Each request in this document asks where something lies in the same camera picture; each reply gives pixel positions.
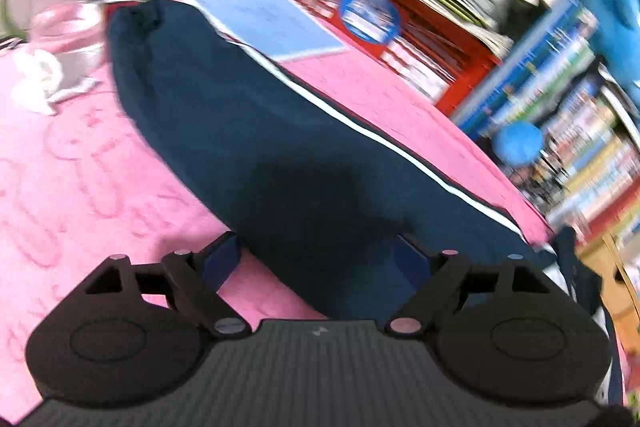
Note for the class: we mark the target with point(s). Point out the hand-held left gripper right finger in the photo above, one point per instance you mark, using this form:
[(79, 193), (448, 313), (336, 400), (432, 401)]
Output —
[(412, 259)]

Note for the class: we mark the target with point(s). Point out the pink blanket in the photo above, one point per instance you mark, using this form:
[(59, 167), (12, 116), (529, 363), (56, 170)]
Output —
[(75, 182)]

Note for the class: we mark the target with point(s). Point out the clear plastic jar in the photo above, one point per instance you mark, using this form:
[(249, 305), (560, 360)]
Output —
[(70, 37)]

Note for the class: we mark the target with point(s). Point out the red plastic crate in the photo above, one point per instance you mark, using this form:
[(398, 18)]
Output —
[(470, 67)]

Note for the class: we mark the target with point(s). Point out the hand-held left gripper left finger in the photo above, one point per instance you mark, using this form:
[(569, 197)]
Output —
[(224, 259)]

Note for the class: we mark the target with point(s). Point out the white crumpled tissue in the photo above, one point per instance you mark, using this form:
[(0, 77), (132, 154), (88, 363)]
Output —
[(40, 79)]

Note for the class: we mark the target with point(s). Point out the blue plush toy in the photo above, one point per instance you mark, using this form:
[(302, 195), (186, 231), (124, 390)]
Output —
[(615, 27)]

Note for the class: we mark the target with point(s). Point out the wooden desk organizer with drawers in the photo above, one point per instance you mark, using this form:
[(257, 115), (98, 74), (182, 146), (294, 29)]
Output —
[(627, 312)]

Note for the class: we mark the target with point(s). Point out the blue round plush ball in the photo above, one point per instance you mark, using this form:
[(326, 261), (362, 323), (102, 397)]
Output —
[(517, 144)]

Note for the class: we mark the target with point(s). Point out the row of colourful picture books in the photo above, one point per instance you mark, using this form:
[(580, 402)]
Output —
[(540, 57)]

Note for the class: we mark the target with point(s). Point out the white and navy jacket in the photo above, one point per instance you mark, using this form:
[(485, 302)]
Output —
[(250, 117)]

